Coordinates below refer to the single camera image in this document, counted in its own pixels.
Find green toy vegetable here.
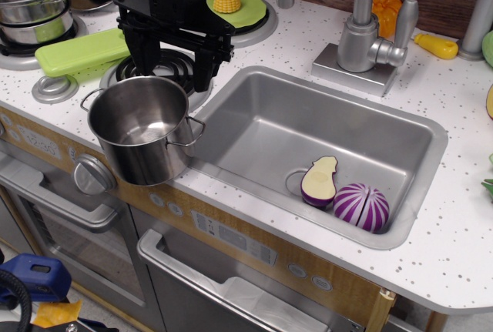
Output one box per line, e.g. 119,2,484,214
481,31,493,67

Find grey toy sink basin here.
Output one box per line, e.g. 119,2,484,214
193,66,448,250

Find silver oven knob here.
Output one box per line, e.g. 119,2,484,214
72,153,116,196

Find green plastic cutting board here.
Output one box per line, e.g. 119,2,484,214
35,29,130,77

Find stacked steel pots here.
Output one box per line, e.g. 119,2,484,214
1,0,73,45

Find grey stove knob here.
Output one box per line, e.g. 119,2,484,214
32,75,79,104

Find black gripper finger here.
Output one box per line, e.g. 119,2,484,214
123,29,160,75
193,41,223,92

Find green round plate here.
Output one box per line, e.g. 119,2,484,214
206,0,267,29

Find yellow toy knife handle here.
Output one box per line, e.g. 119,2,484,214
414,33,458,60

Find grey oven door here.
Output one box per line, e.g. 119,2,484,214
1,153,166,331

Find purple striped toy onion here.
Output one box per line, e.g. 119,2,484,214
333,183,390,233

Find blue clamp device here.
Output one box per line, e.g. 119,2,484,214
1,253,72,302

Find black coil burner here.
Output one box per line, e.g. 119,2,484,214
115,49,195,96

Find silver toy faucet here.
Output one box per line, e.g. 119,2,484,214
311,0,418,97

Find grey vertical post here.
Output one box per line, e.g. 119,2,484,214
458,0,492,61

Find orange toy bell pepper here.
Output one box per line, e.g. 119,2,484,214
372,0,402,39

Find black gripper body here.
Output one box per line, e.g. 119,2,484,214
113,0,234,62

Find steel pot with handles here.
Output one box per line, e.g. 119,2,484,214
86,76,206,186

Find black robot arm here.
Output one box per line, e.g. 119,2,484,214
113,0,235,92

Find purple toy eggplant half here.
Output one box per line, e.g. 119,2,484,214
300,156,338,207

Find grey dishwasher door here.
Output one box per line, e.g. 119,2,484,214
137,230,365,331

